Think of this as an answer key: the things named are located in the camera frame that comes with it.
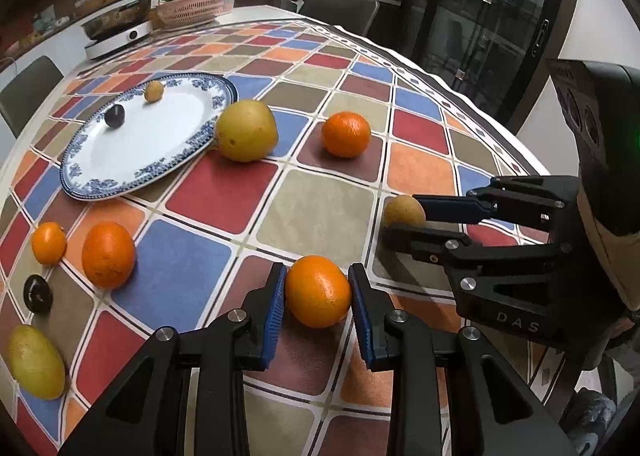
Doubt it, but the grey chair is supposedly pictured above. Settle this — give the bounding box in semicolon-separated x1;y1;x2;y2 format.
0;56;65;137
298;0;380;37

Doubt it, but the blue-rimmed white plate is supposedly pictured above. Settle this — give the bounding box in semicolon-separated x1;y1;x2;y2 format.
60;72;238;201

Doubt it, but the dark grey cloth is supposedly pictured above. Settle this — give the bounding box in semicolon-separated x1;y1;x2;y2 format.
572;388;618;456

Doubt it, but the white induction cooker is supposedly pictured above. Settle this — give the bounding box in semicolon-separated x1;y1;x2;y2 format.
84;21;153;61

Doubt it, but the dark glass door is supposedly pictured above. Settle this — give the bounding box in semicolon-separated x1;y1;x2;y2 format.
360;0;571;117

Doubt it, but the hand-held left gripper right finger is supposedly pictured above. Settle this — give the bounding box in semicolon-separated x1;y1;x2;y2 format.
347;263;581;456

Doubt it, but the pink plastic basket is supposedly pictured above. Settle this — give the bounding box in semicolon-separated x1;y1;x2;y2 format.
156;0;236;28

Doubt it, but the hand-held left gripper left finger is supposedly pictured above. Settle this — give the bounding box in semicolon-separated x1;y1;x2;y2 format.
57;262;287;456

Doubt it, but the yellow lemon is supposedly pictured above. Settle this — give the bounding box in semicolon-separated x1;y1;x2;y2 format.
7;324;67;399

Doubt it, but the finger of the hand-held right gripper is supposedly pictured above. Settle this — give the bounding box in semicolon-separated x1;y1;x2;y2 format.
381;223;573;337
412;175;581;237

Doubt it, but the large green-yellow pear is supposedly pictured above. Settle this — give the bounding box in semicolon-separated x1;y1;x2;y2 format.
215;99;279;163

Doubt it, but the small orange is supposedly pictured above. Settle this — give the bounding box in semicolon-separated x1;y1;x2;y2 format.
31;221;68;266

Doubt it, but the colourful checked tablecloth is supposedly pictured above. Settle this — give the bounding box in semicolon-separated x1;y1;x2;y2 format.
0;18;551;456

